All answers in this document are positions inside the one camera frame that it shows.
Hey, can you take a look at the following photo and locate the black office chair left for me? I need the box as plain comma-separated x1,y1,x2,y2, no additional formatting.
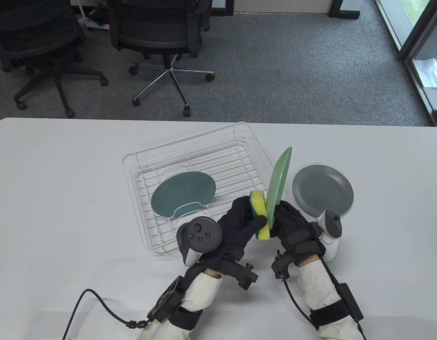
0,0,109,119

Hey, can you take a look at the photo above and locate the grey plate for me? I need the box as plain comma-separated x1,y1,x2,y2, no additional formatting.
293,165,354,216

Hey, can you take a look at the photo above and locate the black forearm battery box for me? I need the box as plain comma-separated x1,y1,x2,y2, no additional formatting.
337,283,364,321
147,276,185,323

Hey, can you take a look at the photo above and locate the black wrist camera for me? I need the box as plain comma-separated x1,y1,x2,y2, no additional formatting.
222,260,260,291
271,250,293,281

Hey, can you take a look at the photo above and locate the white paper sheet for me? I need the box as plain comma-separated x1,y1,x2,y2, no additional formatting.
413,58,437,88

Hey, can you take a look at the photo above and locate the teal plate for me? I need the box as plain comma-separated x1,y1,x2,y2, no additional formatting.
151,171,217,218

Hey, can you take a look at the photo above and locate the black forearm strap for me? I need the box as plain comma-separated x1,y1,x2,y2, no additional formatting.
169,305,203,332
309,305,353,328

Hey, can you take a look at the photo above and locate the black desk foot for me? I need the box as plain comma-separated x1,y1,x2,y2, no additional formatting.
328,0,361,19
211,0,235,16

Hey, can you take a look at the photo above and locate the person's left forearm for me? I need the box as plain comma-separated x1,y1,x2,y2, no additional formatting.
137,271,224,340

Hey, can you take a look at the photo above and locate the black window frame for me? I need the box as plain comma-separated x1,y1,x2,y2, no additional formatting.
374,0,437,127

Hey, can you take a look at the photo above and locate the person's right hand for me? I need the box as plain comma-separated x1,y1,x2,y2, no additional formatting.
269,200,326,265

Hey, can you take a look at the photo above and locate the white wire dish rack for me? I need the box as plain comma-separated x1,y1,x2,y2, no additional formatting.
122,121,289,255

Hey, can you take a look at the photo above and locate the thin black cable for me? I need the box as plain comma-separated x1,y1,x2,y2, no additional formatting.
284,278,313,321

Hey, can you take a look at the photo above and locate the person's right forearm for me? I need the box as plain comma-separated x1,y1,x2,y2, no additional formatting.
298,257,364,340

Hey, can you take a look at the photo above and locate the yellow green sponge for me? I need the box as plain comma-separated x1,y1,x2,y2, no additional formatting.
249,190,271,241

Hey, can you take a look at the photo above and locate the person's left hand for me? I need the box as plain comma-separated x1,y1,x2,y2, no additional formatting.
198,196,268,274

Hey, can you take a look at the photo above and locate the grey white hand controller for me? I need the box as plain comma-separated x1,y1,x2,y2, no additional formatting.
316,209,344,262
176,217,222,267

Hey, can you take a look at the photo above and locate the light green plate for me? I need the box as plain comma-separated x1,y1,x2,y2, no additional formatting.
265,146,293,229

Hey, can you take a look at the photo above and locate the black office chair chrome base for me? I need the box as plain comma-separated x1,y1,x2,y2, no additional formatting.
107,0,215,117

